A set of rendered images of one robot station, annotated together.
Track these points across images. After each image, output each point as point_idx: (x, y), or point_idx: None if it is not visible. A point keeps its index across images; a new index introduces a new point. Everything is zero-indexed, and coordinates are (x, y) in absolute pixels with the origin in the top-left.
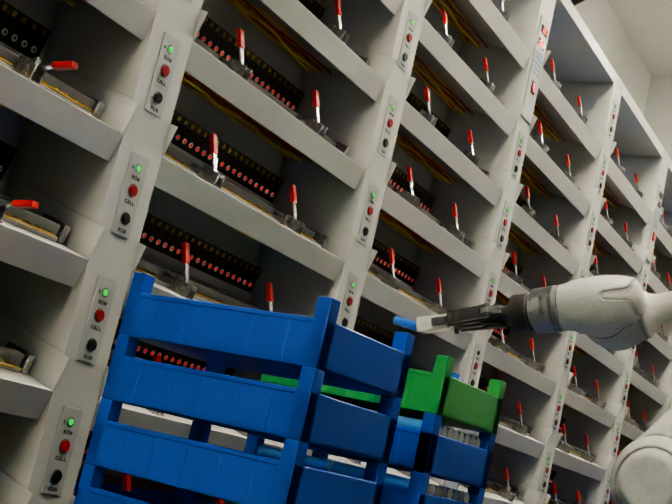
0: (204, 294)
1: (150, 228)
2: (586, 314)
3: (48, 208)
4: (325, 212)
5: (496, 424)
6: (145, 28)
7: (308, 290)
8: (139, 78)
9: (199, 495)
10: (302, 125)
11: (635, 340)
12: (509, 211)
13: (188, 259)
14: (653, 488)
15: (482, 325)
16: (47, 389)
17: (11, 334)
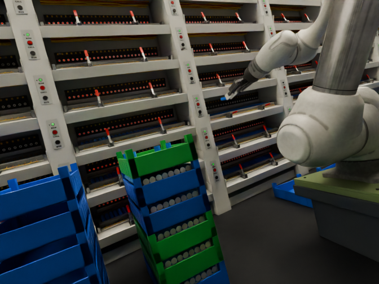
0: (132, 136)
1: (113, 124)
2: (269, 61)
3: None
4: (177, 80)
5: (194, 154)
6: (25, 79)
7: (185, 107)
8: (31, 97)
9: None
10: (132, 63)
11: (309, 53)
12: (272, 28)
13: (108, 133)
14: (293, 148)
15: (244, 85)
16: None
17: None
